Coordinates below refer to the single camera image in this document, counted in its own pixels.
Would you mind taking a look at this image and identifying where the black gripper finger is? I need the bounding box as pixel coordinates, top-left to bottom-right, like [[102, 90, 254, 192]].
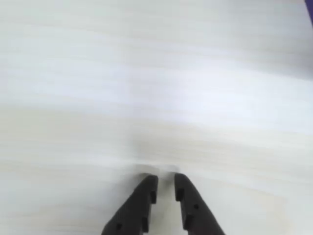
[[101, 175, 159, 235], [174, 173, 226, 235]]

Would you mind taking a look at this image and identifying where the purple object edge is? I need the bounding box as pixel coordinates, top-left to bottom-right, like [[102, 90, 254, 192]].
[[304, 0, 313, 29]]

